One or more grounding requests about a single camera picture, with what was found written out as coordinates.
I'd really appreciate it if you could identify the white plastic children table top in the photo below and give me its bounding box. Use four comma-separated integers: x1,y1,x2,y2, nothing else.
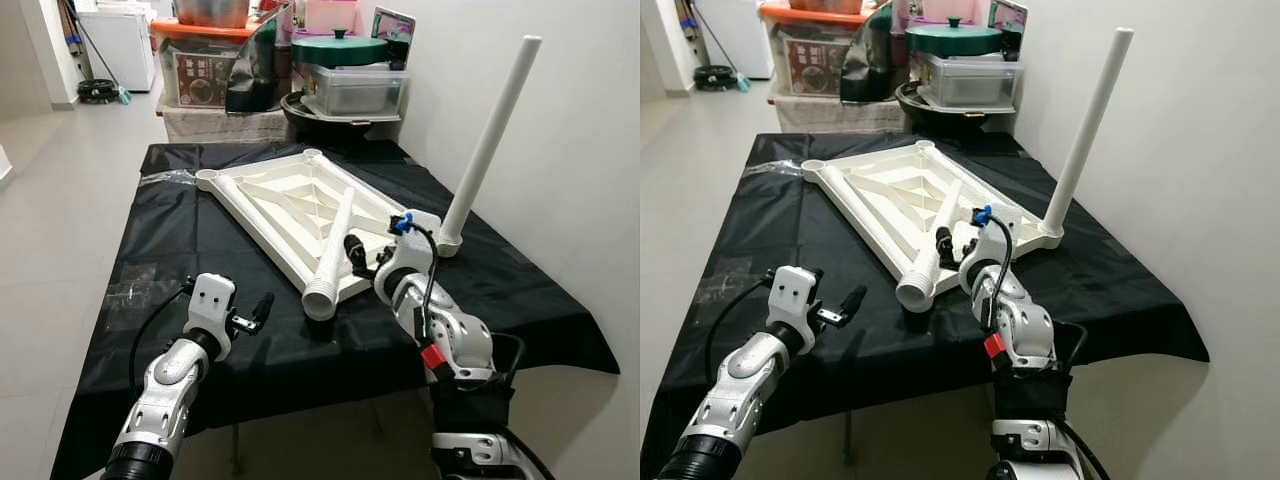
195,150,463,301
800,140,1066,293

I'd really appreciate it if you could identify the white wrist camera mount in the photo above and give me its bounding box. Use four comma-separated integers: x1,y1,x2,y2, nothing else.
385,210,442,279
965,203,1025,269
765,265,824,332
185,273,238,337

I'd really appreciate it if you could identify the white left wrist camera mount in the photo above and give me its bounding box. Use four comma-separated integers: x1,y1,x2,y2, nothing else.
185,273,238,337
765,265,824,332

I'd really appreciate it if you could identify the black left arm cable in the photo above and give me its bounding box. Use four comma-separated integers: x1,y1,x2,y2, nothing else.
129,284,193,393
704,279,778,388

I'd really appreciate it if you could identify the black wok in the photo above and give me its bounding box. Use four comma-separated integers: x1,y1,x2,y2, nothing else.
894,81,1017,137
280,92,403,147

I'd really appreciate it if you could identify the clear plastic storage box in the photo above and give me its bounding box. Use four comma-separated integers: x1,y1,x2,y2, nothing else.
913,51,1027,110
298,62,412,120

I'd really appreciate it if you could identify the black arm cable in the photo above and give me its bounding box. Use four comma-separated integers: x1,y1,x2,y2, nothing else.
129,284,193,393
704,279,778,388
975,207,1089,376
395,215,526,386

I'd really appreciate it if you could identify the white cabinet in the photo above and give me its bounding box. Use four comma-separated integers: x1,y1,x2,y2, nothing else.
690,0,774,81
75,5,157,93

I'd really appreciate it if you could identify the mop with green head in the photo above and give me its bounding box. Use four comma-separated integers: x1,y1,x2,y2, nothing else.
60,0,132,105
690,0,752,94

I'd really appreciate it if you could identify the silver robot leg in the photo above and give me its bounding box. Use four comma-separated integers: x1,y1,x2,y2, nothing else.
988,368,1113,480
430,378,556,480

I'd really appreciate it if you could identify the black shiny bag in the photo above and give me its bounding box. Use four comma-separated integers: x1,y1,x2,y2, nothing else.
839,3,903,104
225,12,293,114

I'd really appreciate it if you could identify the black tablecloth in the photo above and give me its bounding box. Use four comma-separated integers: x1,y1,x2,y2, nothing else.
50,140,621,480
640,133,1211,480

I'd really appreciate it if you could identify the colourful printed carton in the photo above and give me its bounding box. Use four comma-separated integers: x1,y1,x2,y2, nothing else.
987,0,1030,61
369,7,417,71

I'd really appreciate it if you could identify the clear tape strip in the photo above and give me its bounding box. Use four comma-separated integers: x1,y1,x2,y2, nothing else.
744,159,807,180
140,168,203,190

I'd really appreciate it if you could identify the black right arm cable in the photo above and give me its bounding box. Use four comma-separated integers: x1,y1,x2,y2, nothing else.
395,215,526,386
975,207,1089,376

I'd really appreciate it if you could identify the clear storage box orange lid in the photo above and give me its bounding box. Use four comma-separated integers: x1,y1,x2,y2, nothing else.
757,3,873,100
150,18,263,109

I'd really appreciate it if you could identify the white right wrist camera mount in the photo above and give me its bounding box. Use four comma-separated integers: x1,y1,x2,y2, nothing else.
965,203,1025,269
385,210,442,279

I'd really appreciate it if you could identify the beige cloth-covered bench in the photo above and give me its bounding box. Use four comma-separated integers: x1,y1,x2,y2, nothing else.
157,104,293,145
768,94,907,135

